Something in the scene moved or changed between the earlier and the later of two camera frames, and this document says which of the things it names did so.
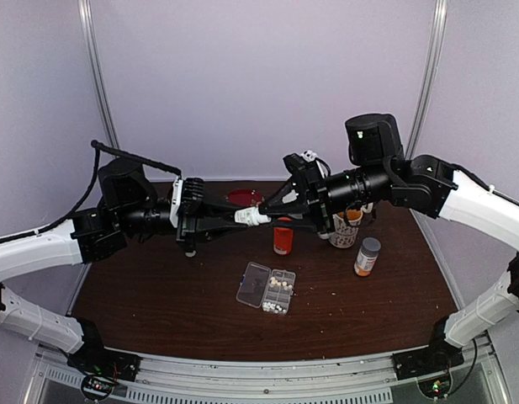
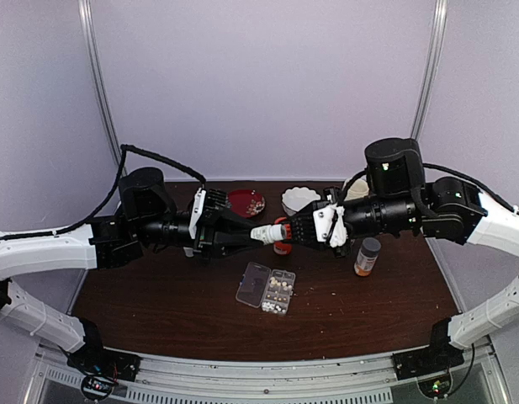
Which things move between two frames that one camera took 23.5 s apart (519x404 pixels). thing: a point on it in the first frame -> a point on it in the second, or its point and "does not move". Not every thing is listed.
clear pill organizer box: x=271 y=290 does not move
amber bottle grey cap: x=368 y=256 does not move
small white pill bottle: x=251 y=216 -> x=268 y=233
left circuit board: x=96 y=387 does not move
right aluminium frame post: x=440 y=20 does not move
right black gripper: x=318 y=205 -> x=310 y=209
